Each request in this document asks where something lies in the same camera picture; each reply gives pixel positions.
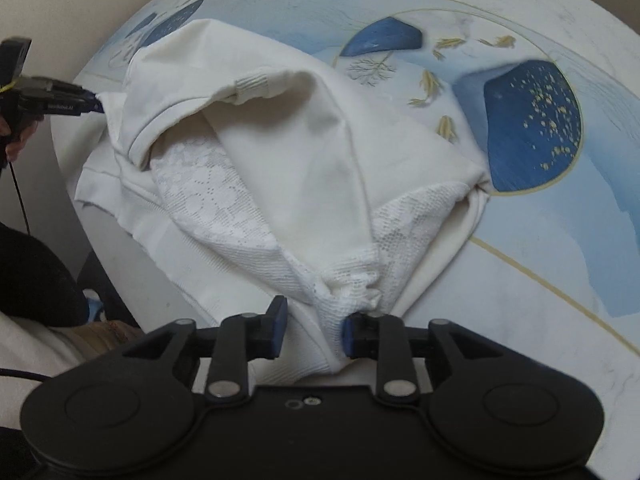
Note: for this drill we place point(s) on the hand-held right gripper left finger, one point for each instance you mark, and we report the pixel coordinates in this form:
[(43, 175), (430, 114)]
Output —
[(277, 330)]

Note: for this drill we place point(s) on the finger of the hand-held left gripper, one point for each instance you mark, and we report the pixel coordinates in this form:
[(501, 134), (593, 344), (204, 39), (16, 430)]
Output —
[(95, 106), (60, 87)]

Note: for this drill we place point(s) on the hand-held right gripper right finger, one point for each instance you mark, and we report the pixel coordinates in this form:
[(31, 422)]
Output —
[(350, 337)]

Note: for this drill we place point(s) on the cream lace-trimmed sweatshirt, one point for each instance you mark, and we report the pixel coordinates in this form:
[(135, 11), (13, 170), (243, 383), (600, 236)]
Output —
[(300, 160)]

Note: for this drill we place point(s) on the person's left hand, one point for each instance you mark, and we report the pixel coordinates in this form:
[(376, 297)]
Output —
[(20, 142)]

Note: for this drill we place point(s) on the person's black clothing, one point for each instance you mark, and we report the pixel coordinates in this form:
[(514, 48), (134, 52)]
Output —
[(35, 280)]

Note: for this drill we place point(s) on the person's white clothing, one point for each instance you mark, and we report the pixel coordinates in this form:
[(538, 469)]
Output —
[(30, 352)]

